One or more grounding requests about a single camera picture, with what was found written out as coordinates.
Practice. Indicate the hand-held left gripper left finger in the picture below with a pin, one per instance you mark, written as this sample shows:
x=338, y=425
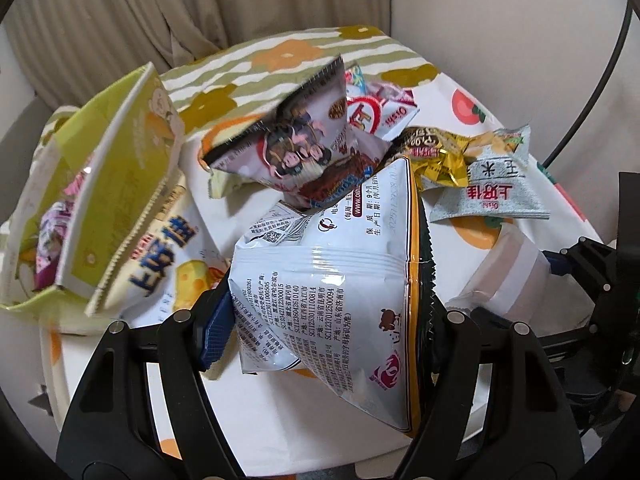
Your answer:
x=217, y=330

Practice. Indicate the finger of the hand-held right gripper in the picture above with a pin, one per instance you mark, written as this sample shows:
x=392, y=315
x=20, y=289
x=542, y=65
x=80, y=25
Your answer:
x=570, y=337
x=556, y=265

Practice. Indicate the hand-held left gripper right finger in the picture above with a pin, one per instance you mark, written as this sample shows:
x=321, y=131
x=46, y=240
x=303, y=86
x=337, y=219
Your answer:
x=440, y=345

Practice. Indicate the translucent white snack packet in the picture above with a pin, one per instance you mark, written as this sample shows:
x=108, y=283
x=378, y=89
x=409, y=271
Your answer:
x=500, y=270

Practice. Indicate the white cheese snack bag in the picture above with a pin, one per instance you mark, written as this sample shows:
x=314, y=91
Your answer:
x=165, y=265

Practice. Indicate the grey white snack packet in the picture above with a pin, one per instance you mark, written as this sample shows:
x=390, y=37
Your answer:
x=490, y=185

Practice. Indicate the large white chip bag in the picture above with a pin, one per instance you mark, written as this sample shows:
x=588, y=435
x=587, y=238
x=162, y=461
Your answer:
x=325, y=280

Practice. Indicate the gold foil snack packet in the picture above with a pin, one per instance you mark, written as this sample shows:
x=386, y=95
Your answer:
x=440, y=165

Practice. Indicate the pile of colourful packets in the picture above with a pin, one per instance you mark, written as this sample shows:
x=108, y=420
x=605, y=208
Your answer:
x=50, y=240

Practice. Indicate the purple cartoon chip bag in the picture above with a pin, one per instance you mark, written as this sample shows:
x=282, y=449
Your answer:
x=300, y=150

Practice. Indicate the white packet red lettering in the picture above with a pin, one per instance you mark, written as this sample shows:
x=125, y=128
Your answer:
x=397, y=112

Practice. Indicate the white packet red round logo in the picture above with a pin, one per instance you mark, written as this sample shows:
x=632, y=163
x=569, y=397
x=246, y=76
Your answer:
x=361, y=115

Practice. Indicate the white fruit print tablecloth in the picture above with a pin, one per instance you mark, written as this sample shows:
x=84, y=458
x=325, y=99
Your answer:
x=310, y=425

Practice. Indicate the green striped flower blanket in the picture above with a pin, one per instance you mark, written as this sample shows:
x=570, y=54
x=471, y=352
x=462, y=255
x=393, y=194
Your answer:
x=280, y=55

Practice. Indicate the beige curtain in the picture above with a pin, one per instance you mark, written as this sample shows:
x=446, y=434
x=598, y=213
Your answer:
x=125, y=10

